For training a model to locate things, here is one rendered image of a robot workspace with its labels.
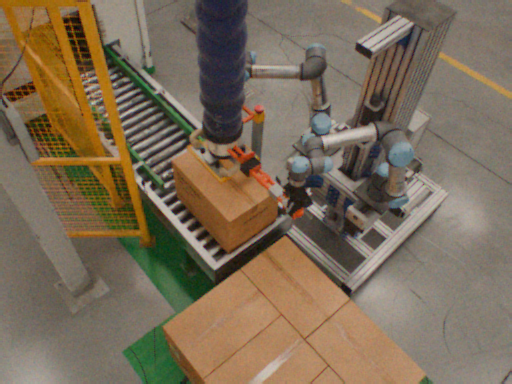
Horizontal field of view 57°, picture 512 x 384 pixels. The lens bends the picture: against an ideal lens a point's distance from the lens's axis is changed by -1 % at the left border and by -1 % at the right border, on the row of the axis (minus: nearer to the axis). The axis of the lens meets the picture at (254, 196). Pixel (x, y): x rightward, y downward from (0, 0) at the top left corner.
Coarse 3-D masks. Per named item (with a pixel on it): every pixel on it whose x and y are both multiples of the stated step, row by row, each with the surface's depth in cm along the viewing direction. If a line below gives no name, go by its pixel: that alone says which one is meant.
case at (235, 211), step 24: (192, 168) 301; (192, 192) 304; (216, 192) 291; (240, 192) 291; (264, 192) 292; (216, 216) 292; (240, 216) 283; (264, 216) 306; (216, 240) 316; (240, 240) 306
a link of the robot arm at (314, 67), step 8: (248, 64) 263; (304, 64) 255; (312, 64) 255; (320, 64) 255; (248, 72) 260; (256, 72) 259; (264, 72) 258; (272, 72) 258; (280, 72) 257; (288, 72) 257; (296, 72) 256; (304, 72) 255; (312, 72) 255; (320, 72) 257; (304, 80) 259
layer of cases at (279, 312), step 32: (288, 256) 313; (224, 288) 298; (256, 288) 299; (288, 288) 300; (320, 288) 301; (192, 320) 285; (224, 320) 286; (256, 320) 287; (288, 320) 287; (320, 320) 288; (352, 320) 289; (192, 352) 274; (224, 352) 274; (256, 352) 275; (288, 352) 276; (320, 352) 277; (352, 352) 278; (384, 352) 278
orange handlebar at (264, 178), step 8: (248, 112) 285; (248, 120) 283; (232, 152) 266; (240, 152) 267; (240, 160) 263; (256, 176) 257; (264, 176) 257; (264, 184) 254; (272, 184) 255; (280, 200) 249; (296, 216) 244
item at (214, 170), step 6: (204, 144) 285; (192, 150) 281; (198, 150) 281; (204, 150) 278; (198, 156) 279; (204, 162) 277; (216, 162) 274; (222, 162) 277; (210, 168) 274; (216, 168) 273; (228, 168) 275; (216, 174) 272; (222, 180) 269
